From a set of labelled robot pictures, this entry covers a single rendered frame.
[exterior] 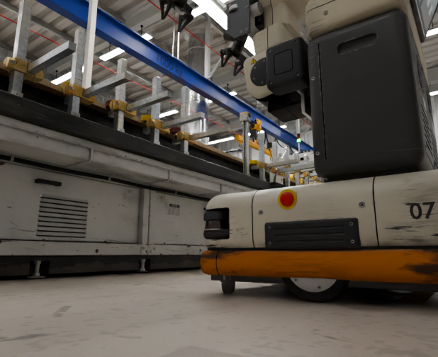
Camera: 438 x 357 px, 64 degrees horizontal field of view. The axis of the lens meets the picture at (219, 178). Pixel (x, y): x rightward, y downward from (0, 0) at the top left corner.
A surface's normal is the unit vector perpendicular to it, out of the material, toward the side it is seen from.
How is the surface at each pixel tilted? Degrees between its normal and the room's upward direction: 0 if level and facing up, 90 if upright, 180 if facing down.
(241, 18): 90
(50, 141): 90
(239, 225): 90
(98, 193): 90
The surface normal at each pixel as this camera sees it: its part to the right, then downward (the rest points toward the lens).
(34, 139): 0.81, -0.12
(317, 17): -0.58, -0.17
